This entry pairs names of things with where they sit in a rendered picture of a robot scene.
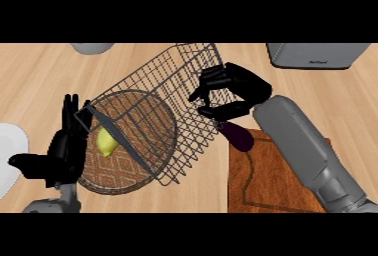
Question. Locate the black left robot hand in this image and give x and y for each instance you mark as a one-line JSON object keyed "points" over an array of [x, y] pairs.
{"points": [[66, 150]]}

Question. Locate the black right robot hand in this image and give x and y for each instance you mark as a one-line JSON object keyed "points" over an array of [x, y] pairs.
{"points": [[246, 87]]}

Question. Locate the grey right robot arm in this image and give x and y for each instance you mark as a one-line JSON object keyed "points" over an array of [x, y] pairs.
{"points": [[300, 150]]}

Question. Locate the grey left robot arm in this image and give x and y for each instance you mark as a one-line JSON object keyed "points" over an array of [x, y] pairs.
{"points": [[57, 201]]}

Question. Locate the dark purple eggplant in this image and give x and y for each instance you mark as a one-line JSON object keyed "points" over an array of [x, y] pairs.
{"points": [[237, 136]]}

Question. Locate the brown wooden cutting board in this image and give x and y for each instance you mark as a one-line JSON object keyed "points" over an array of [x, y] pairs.
{"points": [[268, 176]]}

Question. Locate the yellow lemon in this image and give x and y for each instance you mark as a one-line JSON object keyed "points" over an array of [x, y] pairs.
{"points": [[105, 142]]}

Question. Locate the white rounded object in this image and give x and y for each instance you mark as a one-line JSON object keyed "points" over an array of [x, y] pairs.
{"points": [[10, 156]]}

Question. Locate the round patterned woven placemat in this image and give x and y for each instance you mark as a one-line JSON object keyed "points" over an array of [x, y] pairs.
{"points": [[123, 160]]}

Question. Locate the grey box appliance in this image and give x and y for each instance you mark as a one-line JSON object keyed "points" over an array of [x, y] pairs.
{"points": [[315, 55]]}

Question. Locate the pale grey round object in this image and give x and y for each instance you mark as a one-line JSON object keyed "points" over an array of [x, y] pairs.
{"points": [[92, 47]]}

